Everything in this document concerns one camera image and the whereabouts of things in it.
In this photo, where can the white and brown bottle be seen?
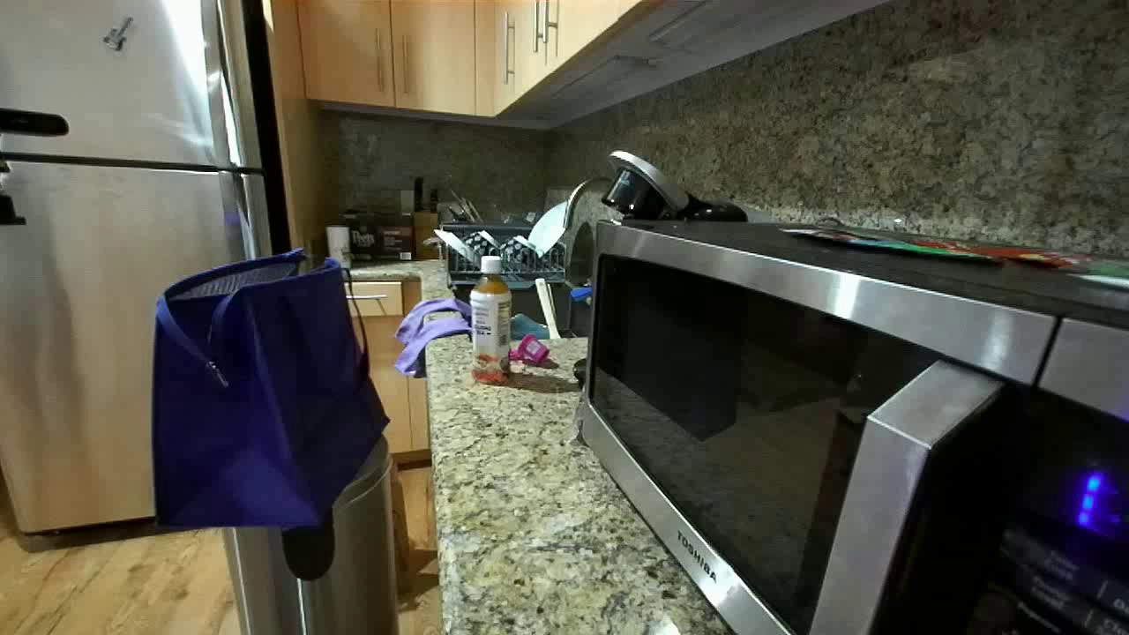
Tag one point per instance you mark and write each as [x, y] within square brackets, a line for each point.
[491, 318]

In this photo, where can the blue insulated bag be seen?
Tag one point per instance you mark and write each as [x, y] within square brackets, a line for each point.
[264, 400]

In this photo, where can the small pink object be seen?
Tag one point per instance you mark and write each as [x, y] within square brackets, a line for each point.
[531, 349]

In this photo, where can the white plate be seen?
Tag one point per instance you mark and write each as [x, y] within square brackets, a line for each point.
[576, 231]

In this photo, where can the dark dish rack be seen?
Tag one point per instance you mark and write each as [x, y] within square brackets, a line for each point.
[500, 251]

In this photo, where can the purple cloth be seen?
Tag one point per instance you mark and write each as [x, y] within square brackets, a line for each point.
[423, 322]

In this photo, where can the brown knife block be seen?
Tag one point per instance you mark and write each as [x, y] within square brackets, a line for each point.
[423, 233]

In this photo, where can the wooden lower cabinet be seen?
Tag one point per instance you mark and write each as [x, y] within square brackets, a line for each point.
[401, 400]

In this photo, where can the stainless steel microwave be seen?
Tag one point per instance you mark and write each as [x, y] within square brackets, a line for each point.
[754, 411]

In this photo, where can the white cup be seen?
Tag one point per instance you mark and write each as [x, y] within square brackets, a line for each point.
[339, 244]

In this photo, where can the wooden upper cabinets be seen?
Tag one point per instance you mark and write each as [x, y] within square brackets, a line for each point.
[401, 53]

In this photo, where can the stainless steel trash can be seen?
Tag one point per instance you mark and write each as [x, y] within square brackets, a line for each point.
[347, 565]

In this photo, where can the flat colourful packet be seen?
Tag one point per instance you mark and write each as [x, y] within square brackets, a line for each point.
[941, 249]

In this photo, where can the stainless steel refrigerator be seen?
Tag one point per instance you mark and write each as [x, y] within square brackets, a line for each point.
[107, 294]

